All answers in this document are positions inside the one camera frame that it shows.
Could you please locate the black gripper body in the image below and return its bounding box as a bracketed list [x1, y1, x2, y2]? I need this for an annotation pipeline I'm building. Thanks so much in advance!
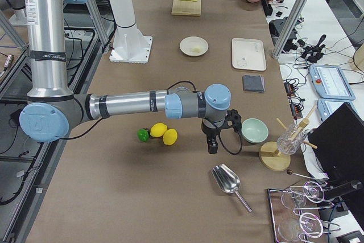
[201, 118, 224, 140]

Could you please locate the cream round plate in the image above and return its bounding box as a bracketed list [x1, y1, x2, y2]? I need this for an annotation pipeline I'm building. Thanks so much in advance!
[179, 36, 209, 57]

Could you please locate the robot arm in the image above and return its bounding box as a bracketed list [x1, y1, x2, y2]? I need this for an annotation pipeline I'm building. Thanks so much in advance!
[19, 0, 234, 154]

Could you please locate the cream rabbit tray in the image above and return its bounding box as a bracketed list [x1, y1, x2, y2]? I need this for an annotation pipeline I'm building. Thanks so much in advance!
[231, 38, 267, 71]

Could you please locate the steel scoop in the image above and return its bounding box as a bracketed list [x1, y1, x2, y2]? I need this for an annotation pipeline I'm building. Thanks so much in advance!
[212, 164, 253, 213]

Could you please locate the yellow lemon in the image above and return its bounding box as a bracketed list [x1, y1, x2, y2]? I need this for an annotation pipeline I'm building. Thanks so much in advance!
[150, 122, 168, 138]
[162, 129, 178, 146]

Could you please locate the green ceramic bowl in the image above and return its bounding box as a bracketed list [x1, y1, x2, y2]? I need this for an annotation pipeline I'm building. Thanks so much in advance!
[241, 118, 268, 144]

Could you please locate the wooden mug tree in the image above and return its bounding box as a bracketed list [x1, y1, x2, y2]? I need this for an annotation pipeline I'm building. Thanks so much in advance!
[259, 105, 317, 171]

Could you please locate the grey folded cloth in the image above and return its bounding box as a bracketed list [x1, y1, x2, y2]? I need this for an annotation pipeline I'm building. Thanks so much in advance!
[242, 75, 265, 93]

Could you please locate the green lime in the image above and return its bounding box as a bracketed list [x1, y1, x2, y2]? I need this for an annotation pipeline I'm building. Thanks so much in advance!
[137, 129, 150, 142]

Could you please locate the clear glass on tree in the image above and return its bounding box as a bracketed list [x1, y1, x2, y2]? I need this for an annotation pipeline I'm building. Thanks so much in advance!
[276, 124, 307, 155]

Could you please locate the blue teach pendant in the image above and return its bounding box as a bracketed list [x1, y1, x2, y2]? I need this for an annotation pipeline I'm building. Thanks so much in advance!
[309, 64, 355, 101]
[317, 98, 355, 122]

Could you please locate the black monitor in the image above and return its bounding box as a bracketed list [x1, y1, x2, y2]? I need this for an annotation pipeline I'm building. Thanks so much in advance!
[308, 103, 363, 183]

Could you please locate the bamboo cutting board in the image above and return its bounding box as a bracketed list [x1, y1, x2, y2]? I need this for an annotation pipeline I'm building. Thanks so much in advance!
[171, 0, 201, 17]

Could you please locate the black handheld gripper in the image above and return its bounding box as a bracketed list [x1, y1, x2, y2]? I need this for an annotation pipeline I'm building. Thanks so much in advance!
[301, 34, 326, 64]

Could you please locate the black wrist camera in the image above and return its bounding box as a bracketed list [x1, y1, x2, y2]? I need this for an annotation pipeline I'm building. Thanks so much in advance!
[224, 109, 242, 132]

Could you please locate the wire glass holder rack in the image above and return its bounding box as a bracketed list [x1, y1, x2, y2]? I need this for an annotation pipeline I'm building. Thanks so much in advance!
[267, 180, 341, 242]

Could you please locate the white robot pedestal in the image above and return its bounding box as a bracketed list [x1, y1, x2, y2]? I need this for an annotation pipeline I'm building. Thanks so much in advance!
[109, 0, 153, 64]

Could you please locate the aluminium frame post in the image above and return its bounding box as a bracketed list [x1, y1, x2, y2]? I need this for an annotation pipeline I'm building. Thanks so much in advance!
[272, 0, 307, 60]

